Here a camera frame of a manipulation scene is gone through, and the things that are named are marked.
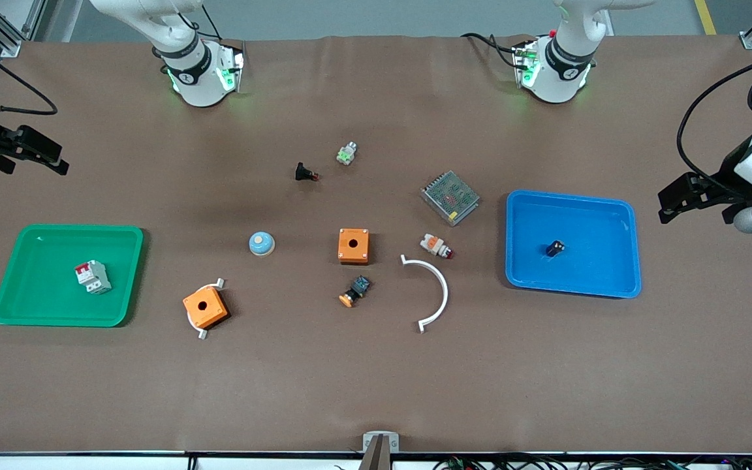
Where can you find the white red circuit breaker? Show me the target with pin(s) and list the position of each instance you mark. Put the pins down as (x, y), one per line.
(92, 276)

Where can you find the black cylindrical capacitor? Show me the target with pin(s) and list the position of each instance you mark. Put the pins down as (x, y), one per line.
(555, 248)

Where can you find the blue plastic tray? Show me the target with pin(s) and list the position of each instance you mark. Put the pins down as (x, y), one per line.
(585, 274)

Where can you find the green plastic tray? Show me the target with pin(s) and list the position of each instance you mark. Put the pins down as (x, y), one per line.
(56, 300)

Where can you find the yellow floor tape strip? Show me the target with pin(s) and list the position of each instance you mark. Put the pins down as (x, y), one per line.
(706, 18)

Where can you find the metal base connector box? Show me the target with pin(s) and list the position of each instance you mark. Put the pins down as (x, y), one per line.
(525, 65)
(231, 68)

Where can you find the metal mesh power supply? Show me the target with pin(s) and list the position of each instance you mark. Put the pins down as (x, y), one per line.
(450, 197)

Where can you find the green white push button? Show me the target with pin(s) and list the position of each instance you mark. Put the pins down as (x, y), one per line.
(346, 154)

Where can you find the orange black emergency button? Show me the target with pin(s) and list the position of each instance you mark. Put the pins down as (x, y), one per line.
(355, 291)

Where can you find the brown table mat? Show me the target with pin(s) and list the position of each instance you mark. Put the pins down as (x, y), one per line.
(350, 378)

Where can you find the white curved plastic bracket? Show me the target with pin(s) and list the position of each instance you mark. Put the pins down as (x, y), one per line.
(440, 287)
(220, 283)

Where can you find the white red indicator switch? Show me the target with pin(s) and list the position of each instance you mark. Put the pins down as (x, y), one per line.
(435, 245)

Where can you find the small black red switch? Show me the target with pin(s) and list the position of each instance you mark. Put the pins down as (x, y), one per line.
(303, 172)

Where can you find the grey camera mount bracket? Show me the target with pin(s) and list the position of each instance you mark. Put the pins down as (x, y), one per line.
(380, 441)

